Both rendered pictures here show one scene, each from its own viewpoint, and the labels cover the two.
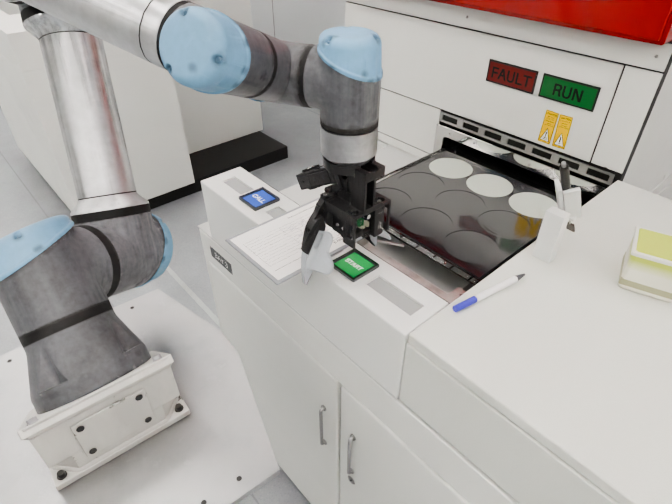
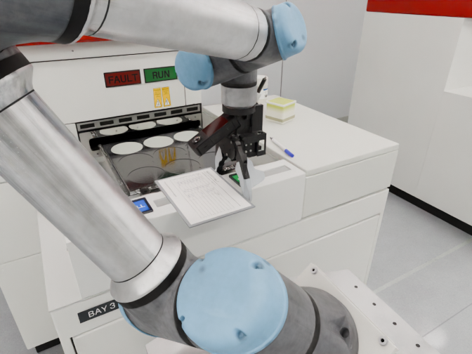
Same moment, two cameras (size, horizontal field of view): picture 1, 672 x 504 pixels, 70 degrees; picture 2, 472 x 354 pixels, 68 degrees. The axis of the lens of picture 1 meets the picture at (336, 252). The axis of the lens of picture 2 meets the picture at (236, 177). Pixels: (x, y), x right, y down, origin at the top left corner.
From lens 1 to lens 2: 0.83 m
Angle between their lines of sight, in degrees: 64
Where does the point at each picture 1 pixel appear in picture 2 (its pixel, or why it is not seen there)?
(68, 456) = not seen: outside the picture
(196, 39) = (299, 20)
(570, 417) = (353, 148)
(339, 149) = (254, 95)
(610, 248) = not seen: hidden behind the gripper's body
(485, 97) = (109, 98)
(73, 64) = (62, 126)
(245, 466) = (347, 283)
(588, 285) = (279, 129)
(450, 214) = (180, 157)
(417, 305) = (282, 167)
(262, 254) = (218, 210)
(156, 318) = not seen: hidden behind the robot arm
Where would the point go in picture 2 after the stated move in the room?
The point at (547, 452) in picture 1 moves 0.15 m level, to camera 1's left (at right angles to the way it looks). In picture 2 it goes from (364, 160) to (371, 187)
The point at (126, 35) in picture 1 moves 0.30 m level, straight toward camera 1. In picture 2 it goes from (249, 33) to (456, 29)
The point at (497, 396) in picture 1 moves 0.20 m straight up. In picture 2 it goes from (345, 158) to (357, 82)
